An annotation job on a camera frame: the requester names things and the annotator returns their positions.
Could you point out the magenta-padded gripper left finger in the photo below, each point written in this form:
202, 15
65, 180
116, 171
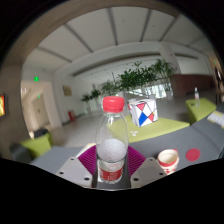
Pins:
71, 171

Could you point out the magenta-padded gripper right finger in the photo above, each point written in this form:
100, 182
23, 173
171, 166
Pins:
148, 171

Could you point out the red-capped clear water bottle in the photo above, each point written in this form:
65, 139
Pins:
111, 150

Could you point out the red and white mug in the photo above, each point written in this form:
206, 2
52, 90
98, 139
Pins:
168, 163

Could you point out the lime green seat block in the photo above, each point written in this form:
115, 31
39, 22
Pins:
36, 146

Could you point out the flat round red coaster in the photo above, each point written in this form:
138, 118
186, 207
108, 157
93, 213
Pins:
193, 155

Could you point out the black bag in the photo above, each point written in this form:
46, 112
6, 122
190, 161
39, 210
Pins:
40, 133

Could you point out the dark grey seat block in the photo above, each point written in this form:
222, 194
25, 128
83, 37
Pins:
20, 154

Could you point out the red fire extinguisher box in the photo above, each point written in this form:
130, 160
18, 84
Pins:
71, 116

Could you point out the white red blue cube box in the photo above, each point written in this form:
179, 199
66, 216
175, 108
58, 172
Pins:
143, 112

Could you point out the green exit sign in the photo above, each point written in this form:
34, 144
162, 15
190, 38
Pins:
39, 96
36, 78

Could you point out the row of green potted plants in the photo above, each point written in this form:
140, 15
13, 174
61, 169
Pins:
136, 78

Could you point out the person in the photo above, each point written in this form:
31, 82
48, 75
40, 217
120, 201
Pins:
219, 78

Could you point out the brown wall plaque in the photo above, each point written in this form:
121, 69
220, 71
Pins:
67, 90

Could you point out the orange wall display screen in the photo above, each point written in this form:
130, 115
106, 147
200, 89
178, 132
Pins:
2, 105

